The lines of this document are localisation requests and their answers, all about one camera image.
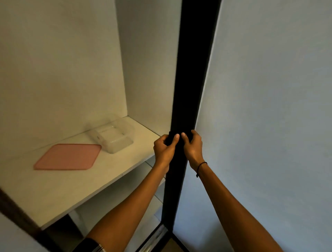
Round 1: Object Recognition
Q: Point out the person's right hand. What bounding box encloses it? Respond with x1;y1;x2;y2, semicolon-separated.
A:
181;130;205;170

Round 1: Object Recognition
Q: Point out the person's left hand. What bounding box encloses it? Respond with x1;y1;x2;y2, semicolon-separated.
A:
153;134;180;170

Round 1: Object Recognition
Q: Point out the black-edged wardrobe door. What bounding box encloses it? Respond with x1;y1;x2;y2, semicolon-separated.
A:
161;0;332;252

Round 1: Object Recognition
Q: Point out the person's right forearm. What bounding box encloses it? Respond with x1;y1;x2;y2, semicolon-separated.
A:
188;162;284;252

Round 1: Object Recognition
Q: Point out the person's left forearm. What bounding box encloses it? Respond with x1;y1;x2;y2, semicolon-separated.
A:
84;164;170;252

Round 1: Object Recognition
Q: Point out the black wrist band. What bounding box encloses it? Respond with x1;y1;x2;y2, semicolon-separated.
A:
196;162;208;178

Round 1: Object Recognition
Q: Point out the clear plastic container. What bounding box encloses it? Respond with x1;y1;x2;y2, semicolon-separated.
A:
88;118;135;154

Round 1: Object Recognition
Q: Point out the metal door track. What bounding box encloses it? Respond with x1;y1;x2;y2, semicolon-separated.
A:
136;223;169;252

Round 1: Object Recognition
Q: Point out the pink plastic lid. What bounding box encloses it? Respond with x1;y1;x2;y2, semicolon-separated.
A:
33;144;102;171

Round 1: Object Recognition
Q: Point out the black and silver wristwatch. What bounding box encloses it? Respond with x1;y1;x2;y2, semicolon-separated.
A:
82;237;107;252

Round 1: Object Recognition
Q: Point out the brown-edged wardrobe door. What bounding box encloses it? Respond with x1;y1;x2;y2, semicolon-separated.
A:
0;187;64;252

